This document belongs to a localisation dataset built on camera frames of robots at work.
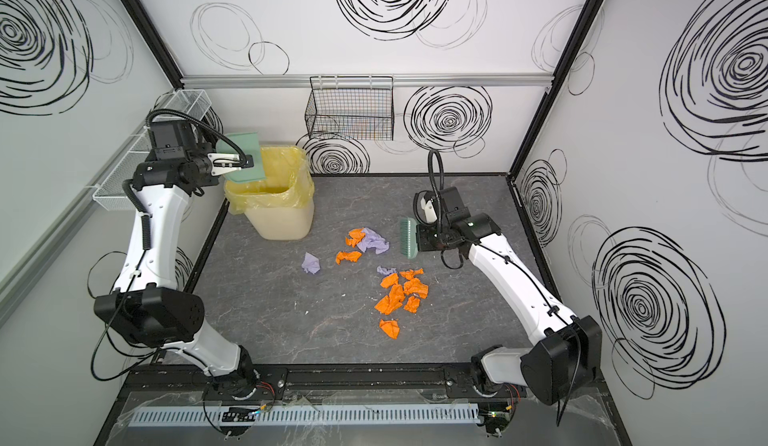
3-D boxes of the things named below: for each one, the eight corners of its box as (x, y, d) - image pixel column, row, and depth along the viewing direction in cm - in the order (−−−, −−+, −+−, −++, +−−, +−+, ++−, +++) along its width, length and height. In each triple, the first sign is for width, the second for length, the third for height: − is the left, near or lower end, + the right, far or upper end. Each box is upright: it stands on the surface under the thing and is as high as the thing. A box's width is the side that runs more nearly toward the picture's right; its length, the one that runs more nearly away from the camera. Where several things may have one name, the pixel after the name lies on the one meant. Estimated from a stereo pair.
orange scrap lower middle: (403, 298, 90) (404, 294, 88) (403, 282, 93) (403, 278, 91) (428, 298, 90) (429, 294, 88) (426, 282, 93) (427, 278, 91)
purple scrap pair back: (353, 243, 102) (352, 239, 99) (366, 230, 105) (366, 225, 103) (377, 261, 97) (376, 256, 95) (390, 246, 101) (390, 242, 99)
